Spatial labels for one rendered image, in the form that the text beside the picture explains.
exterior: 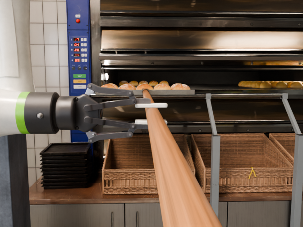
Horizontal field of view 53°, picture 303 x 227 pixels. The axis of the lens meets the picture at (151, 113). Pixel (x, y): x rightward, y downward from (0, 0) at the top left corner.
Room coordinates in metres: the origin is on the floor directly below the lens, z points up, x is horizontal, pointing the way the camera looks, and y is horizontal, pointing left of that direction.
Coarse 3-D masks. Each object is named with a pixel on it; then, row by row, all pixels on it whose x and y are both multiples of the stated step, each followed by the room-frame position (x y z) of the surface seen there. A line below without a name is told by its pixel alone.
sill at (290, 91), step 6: (198, 90) 2.23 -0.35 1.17; (204, 90) 2.23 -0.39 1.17; (210, 90) 2.23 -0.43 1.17; (216, 90) 2.23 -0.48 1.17; (222, 90) 2.23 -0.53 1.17; (228, 90) 2.23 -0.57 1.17; (234, 90) 2.24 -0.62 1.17; (240, 90) 2.24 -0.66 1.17; (246, 90) 2.24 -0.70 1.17; (252, 90) 2.24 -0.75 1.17; (258, 90) 2.24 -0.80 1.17; (264, 90) 2.24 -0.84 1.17; (270, 90) 2.25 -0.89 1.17; (276, 90) 2.25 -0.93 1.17; (282, 90) 2.25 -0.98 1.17; (288, 90) 2.25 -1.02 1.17; (294, 90) 2.25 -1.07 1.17; (300, 90) 2.26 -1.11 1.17
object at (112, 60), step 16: (112, 64) 2.22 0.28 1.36; (128, 64) 2.22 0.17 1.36; (144, 64) 2.23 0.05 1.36; (160, 64) 2.23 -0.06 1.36; (176, 64) 2.23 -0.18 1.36; (192, 64) 2.24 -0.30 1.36; (208, 64) 2.24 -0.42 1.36; (224, 64) 2.25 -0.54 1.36; (240, 64) 2.25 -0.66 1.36; (256, 64) 2.25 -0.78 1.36; (272, 64) 2.26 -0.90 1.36; (288, 64) 2.26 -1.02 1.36
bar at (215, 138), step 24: (96, 96) 1.83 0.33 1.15; (120, 96) 1.83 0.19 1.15; (168, 96) 1.84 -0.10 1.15; (192, 96) 1.85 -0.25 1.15; (216, 96) 1.85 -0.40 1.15; (240, 96) 1.86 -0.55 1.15; (264, 96) 1.87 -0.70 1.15; (216, 144) 1.63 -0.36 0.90; (216, 168) 1.63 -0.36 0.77; (216, 192) 1.63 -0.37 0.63
